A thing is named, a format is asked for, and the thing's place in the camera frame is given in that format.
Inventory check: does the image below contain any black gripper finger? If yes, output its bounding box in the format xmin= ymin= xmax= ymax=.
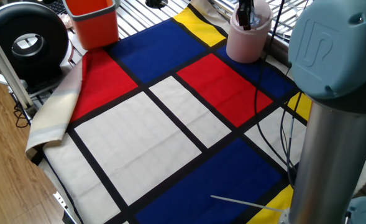
xmin=246 ymin=0 xmax=255 ymax=20
xmin=236 ymin=0 xmax=252 ymax=32

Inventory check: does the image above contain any white cable tie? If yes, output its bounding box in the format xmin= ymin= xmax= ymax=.
xmin=210 ymin=195 xmax=285 ymax=213

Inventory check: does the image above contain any black keyboard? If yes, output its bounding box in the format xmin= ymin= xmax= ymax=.
xmin=47 ymin=0 xmax=68 ymax=16

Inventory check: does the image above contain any orange plastic bin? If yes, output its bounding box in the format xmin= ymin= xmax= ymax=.
xmin=62 ymin=0 xmax=121 ymax=51

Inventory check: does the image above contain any wire grid rack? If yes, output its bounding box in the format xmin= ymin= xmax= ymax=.
xmin=215 ymin=0 xmax=313 ymax=40

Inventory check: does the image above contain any colour block tablecloth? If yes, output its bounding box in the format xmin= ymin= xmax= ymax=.
xmin=25 ymin=0 xmax=366 ymax=224

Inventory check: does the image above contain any pink swing-lid trash can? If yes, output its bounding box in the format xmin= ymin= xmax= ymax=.
xmin=226 ymin=0 xmax=274 ymax=64

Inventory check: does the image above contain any metal angle bracket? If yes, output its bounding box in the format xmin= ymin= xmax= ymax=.
xmin=52 ymin=191 xmax=84 ymax=224

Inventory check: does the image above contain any aluminium frame post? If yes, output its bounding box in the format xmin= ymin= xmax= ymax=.
xmin=0 ymin=18 xmax=36 ymax=118

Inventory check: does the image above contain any black round object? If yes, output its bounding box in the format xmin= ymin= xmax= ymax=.
xmin=145 ymin=0 xmax=168 ymax=9

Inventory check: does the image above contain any black round fan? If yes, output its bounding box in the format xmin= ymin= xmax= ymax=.
xmin=0 ymin=1 xmax=70 ymax=90

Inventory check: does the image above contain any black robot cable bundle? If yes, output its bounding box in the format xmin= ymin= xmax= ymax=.
xmin=253 ymin=0 xmax=309 ymax=187

